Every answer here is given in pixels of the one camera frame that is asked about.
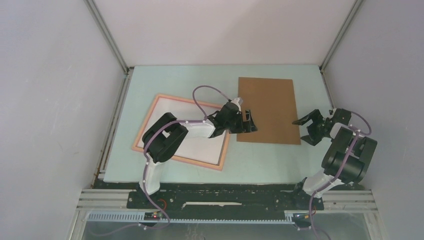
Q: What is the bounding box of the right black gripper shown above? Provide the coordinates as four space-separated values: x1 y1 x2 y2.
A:
291 108 330 146

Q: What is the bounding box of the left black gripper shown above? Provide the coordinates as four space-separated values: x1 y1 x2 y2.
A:
224 110 257 135

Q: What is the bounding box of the brown backing board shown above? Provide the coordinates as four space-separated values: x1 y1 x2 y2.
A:
236 77 301 145

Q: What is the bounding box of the landscape photo print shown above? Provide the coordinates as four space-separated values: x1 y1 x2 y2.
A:
138 97 228 166

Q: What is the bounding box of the orange wooden picture frame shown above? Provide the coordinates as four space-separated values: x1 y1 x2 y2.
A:
131 94 231 172

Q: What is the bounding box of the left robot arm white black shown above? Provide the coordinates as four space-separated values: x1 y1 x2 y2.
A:
138 97 258 208

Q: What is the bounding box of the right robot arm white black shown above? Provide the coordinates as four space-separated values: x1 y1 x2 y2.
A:
290 108 378 209

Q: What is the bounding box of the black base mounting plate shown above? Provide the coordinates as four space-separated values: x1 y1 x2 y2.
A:
126 183 324 221

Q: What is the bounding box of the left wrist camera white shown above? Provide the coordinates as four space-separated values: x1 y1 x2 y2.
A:
230 97 243 109

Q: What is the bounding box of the right aluminium corner post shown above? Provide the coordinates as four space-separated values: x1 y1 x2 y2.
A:
319 0 365 74

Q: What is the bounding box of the aluminium corner post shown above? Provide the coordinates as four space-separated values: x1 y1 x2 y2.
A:
319 0 365 74
83 0 130 74

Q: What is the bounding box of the grey cable duct strip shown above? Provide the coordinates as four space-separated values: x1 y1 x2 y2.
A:
86 211 294 224

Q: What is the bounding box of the left aluminium corner post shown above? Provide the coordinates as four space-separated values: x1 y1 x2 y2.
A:
83 0 130 74

